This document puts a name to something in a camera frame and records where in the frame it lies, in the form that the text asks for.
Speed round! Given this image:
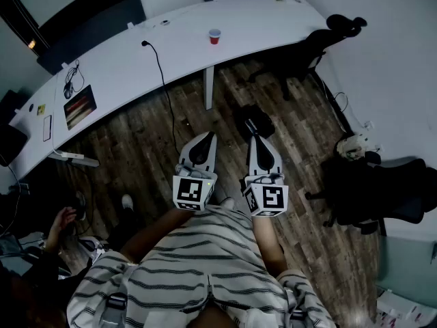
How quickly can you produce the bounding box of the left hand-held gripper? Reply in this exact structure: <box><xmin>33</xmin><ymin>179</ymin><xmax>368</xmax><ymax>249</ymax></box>
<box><xmin>172</xmin><ymin>131</ymin><xmax>219</xmax><ymax>213</ymax></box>

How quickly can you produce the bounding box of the black wired mouse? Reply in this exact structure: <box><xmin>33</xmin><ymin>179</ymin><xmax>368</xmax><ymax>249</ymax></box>
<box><xmin>63</xmin><ymin>59</ymin><xmax>85</xmax><ymax>100</ymax></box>

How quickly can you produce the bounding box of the white framed smartphone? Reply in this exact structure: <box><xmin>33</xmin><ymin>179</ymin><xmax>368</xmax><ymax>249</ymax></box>
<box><xmin>42</xmin><ymin>114</ymin><xmax>53</xmax><ymax>142</ymax></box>

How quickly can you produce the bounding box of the person's right forearm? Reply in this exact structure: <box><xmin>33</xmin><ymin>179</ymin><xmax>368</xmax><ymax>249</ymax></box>
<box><xmin>251</xmin><ymin>215</ymin><xmax>288</xmax><ymax>277</ymax></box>

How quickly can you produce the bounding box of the black office chair with hanger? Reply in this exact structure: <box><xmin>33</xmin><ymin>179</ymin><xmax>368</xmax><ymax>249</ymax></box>
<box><xmin>247</xmin><ymin>14</ymin><xmax>368</xmax><ymax>101</ymax></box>

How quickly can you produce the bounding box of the white slim power strip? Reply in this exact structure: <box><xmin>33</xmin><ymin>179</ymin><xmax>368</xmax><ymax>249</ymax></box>
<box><xmin>47</xmin><ymin>150</ymin><xmax>100</xmax><ymax>168</ymax></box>

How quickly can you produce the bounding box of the gray harness strap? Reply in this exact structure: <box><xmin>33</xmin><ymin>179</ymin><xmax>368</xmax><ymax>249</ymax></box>
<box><xmin>91</xmin><ymin>261</ymin><xmax>137</xmax><ymax>328</ymax></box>
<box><xmin>282</xmin><ymin>284</ymin><xmax>310</xmax><ymax>328</ymax></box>

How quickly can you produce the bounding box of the thin black looped cable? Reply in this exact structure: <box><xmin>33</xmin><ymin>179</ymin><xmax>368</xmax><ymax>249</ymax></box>
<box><xmin>332</xmin><ymin>91</ymin><xmax>350</xmax><ymax>113</ymax></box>

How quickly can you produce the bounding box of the person's striped shirt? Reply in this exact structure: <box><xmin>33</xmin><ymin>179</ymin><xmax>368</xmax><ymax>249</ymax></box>
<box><xmin>66</xmin><ymin>204</ymin><xmax>337</xmax><ymax>328</ymax></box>

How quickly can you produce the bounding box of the black power cable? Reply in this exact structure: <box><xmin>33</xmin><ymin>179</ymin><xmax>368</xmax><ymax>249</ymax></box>
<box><xmin>141</xmin><ymin>40</ymin><xmax>182</xmax><ymax>159</ymax></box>

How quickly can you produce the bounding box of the white desk leg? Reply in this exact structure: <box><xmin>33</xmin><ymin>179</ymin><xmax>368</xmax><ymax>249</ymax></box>
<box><xmin>203</xmin><ymin>66</ymin><xmax>215</xmax><ymax>111</ymax></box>

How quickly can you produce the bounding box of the white green printed bag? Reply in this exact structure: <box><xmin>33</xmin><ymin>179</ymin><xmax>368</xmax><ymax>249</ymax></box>
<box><xmin>336</xmin><ymin>133</ymin><xmax>369</xmax><ymax>161</ymax></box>

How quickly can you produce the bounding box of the frosted glass door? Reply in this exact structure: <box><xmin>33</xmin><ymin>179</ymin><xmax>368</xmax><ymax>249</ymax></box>
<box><xmin>376</xmin><ymin>234</ymin><xmax>437</xmax><ymax>290</ymax></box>

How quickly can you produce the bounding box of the person's white shoe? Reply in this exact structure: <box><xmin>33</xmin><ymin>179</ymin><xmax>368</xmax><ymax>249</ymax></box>
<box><xmin>218</xmin><ymin>196</ymin><xmax>237</xmax><ymax>212</ymax></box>

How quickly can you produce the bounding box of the white storage shelf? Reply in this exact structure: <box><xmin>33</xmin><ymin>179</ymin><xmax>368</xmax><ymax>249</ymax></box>
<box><xmin>374</xmin><ymin>289</ymin><xmax>437</xmax><ymax>328</ymax></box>

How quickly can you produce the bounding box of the black chair back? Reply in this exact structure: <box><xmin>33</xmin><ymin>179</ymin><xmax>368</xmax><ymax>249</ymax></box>
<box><xmin>0</xmin><ymin>124</ymin><xmax>29</xmax><ymax>168</ymax></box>

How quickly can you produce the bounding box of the black mesh office chair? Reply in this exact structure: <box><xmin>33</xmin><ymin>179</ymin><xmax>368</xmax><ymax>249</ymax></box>
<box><xmin>305</xmin><ymin>157</ymin><xmax>437</xmax><ymax>237</ymax></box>

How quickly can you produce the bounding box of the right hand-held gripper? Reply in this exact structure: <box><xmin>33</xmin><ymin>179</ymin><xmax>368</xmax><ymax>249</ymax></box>
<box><xmin>242</xmin><ymin>118</ymin><xmax>290</xmax><ymax>217</ymax></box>

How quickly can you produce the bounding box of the person's left forearm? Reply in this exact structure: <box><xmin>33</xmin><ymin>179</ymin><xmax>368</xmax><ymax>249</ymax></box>
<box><xmin>119</xmin><ymin>207</ymin><xmax>196</xmax><ymax>265</ymax></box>

